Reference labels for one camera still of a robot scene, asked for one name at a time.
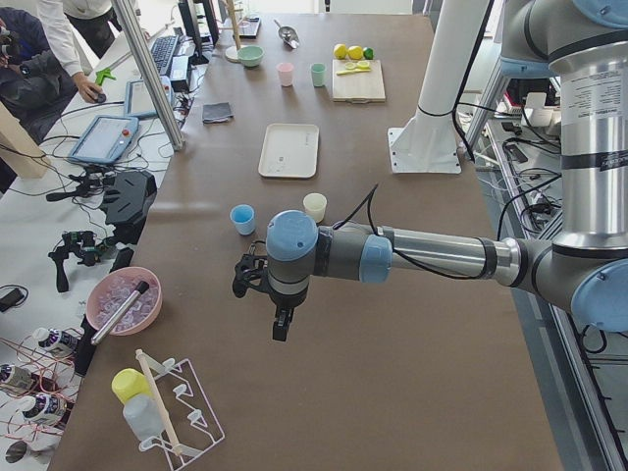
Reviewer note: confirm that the metal tube in bowl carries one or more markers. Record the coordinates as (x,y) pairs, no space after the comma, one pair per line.
(110,324)

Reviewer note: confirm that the yellow cup on rack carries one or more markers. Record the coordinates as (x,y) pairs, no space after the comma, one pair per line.
(128,383)

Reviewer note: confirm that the pink cup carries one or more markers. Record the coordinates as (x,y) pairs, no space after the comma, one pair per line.
(285,73)

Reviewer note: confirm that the person at desk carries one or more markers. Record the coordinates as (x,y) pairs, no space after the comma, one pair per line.
(40,66)

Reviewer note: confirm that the black keyboard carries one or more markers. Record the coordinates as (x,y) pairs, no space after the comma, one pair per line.
(163,51)

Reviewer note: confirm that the grey folded cloth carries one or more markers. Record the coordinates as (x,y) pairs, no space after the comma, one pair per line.
(216,113)

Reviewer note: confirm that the wooden cup tree stand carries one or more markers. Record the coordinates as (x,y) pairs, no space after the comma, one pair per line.
(232,51)

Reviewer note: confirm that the yellow plastic knife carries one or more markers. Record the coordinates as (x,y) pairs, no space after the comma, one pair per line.
(352,71)

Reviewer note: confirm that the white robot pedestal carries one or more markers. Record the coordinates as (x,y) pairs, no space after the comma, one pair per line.
(426,143)

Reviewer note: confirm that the green lime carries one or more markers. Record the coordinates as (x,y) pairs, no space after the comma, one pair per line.
(368,51)

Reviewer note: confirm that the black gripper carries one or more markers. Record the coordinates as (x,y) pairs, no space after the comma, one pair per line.
(286,301)

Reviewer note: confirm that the clear cup on rack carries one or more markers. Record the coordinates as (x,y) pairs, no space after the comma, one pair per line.
(142,415)

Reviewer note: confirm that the white wire cup rack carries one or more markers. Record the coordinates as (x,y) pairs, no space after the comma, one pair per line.
(192,427)

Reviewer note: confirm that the wooden cutting board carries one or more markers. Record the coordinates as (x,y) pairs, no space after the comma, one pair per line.
(358,88)

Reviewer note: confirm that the blue cup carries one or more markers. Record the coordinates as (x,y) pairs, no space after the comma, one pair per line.
(243,218)

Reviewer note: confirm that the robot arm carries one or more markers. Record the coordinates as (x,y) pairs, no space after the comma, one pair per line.
(582,270)

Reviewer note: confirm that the cream cup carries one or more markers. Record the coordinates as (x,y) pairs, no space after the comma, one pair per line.
(315,205)

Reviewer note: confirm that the blue teach pendant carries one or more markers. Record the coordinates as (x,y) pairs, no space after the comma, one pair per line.
(138,102)
(105,140)

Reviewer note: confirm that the green bowl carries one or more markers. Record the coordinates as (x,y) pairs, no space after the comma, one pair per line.
(250,56)

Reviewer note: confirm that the cream rabbit tray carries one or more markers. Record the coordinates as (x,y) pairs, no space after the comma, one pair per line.
(289,151)

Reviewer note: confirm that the green cup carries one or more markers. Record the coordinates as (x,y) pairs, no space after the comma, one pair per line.
(318,74)

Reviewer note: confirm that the whole lemon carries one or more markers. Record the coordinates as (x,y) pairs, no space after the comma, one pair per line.
(355,52)
(340,51)

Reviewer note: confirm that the aluminium frame post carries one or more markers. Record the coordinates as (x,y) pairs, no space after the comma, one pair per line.
(143,58)

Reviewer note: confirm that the black device housing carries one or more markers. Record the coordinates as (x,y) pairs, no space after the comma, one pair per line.
(126,204)

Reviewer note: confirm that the metal scoop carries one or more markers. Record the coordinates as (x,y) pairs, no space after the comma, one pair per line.
(288,35)

